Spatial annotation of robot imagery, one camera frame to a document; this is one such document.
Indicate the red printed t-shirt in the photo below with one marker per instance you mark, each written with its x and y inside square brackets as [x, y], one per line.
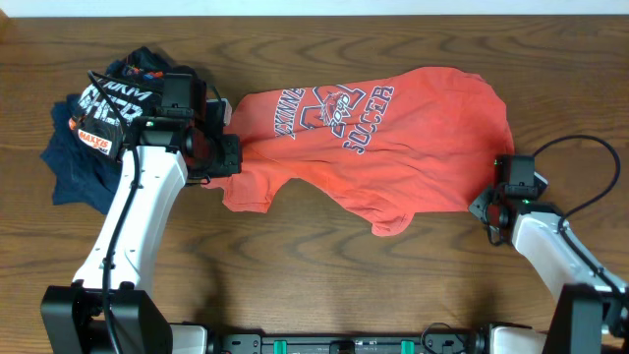
[385, 150]

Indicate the black printed jersey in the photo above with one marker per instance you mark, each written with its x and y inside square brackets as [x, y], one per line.
[105, 115]

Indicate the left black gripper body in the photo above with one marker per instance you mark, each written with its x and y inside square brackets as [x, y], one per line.
[222, 157]

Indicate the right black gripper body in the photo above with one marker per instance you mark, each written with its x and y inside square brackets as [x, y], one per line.
[483, 204]

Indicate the navy blue t-shirt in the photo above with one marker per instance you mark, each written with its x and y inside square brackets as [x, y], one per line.
[81, 176]

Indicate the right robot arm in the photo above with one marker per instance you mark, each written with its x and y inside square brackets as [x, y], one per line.
[591, 302]

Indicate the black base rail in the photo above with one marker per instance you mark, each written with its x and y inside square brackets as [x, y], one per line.
[436, 339]

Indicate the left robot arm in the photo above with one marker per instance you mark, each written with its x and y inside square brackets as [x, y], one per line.
[173, 137]

